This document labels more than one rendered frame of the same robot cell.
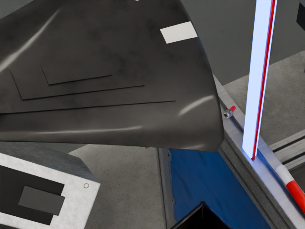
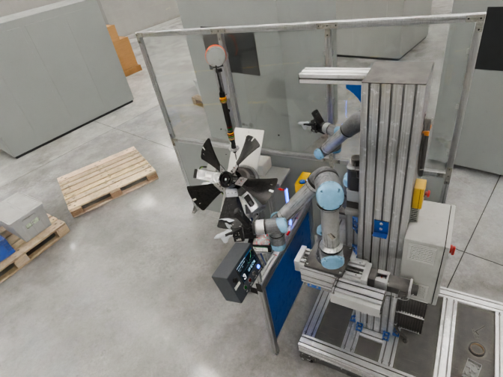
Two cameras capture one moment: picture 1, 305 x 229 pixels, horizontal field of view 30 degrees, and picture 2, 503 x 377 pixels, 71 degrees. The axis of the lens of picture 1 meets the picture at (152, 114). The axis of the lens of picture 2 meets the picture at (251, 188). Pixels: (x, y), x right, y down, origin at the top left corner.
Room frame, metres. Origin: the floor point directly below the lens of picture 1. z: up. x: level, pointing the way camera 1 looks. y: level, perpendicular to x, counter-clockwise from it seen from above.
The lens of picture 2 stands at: (-0.81, -1.54, 2.62)
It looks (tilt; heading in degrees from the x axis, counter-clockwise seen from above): 36 degrees down; 56
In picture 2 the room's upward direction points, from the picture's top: 12 degrees counter-clockwise
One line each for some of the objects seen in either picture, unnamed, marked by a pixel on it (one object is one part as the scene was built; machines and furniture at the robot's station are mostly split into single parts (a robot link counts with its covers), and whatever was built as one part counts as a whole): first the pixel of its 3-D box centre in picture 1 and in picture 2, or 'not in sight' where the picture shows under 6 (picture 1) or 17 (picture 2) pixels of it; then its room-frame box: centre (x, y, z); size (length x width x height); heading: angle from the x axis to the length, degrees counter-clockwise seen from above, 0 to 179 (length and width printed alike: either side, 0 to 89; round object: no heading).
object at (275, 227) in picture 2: not in sight; (275, 226); (-0.03, -0.54, 1.43); 0.11 x 0.08 x 0.09; 136
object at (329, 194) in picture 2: not in sight; (330, 224); (0.16, -0.72, 1.41); 0.15 x 0.12 x 0.55; 46
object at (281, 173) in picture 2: not in sight; (266, 174); (0.78, 0.50, 0.85); 0.36 x 0.24 x 0.03; 111
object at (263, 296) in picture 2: not in sight; (269, 323); (-0.06, -0.33, 0.39); 0.04 x 0.04 x 0.78; 21
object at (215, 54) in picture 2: not in sight; (215, 55); (0.71, 0.79, 1.88); 0.16 x 0.07 x 0.16; 146
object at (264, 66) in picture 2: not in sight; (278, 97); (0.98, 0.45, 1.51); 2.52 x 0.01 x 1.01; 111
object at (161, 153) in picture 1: (166, 159); (311, 239); (0.74, -0.02, 0.39); 0.04 x 0.04 x 0.78; 21
